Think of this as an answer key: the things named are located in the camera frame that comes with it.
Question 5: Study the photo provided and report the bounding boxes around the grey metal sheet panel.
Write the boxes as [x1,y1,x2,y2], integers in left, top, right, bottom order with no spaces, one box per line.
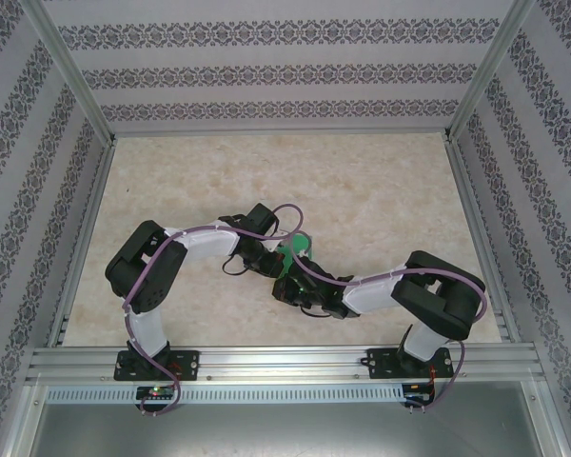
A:
[28,402,548,457]

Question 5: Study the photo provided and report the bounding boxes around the small circuit board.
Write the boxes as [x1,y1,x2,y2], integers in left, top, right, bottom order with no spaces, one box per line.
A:
[136,386,176,400]
[403,383,437,406]

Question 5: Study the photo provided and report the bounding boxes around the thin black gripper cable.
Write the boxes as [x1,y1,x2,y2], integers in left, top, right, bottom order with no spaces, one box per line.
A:
[221,256,263,277]
[299,304,337,318]

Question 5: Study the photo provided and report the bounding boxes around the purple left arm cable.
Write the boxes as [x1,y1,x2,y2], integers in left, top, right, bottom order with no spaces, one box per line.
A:
[122,202,308,418]

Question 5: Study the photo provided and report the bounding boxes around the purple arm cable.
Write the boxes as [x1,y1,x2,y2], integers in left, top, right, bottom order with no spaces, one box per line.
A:
[122,202,308,418]
[287,230,486,415]

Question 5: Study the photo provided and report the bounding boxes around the aluminium mounting rail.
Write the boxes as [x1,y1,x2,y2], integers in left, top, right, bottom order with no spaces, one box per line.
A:
[26,346,546,382]

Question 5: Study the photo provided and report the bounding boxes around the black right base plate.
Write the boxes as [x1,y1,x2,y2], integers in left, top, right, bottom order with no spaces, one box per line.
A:
[366,347,456,381]

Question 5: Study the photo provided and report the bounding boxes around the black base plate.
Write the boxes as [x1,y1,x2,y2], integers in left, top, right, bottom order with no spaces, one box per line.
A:
[113,349,201,382]
[366,347,456,381]

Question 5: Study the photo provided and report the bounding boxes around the slotted grey cable duct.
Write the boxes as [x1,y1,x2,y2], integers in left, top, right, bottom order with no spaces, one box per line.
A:
[45,384,408,404]

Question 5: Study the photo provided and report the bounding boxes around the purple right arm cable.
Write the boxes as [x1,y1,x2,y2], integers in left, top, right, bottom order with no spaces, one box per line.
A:
[287,230,486,415]

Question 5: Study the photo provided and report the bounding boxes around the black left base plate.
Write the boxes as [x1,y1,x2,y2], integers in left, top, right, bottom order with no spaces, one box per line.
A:
[113,349,201,382]

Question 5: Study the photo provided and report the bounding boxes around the aluminium side rail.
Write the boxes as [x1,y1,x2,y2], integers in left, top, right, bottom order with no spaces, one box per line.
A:
[444,137,522,344]
[47,140,118,347]

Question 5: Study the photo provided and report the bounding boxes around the aluminium frame post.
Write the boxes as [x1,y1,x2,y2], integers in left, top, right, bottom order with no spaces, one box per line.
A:
[444,0,537,142]
[21,0,118,144]

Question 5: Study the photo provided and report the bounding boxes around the aluminium frame leg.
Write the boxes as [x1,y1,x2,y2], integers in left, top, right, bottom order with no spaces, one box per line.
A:
[522,380,570,457]
[0,383,49,457]

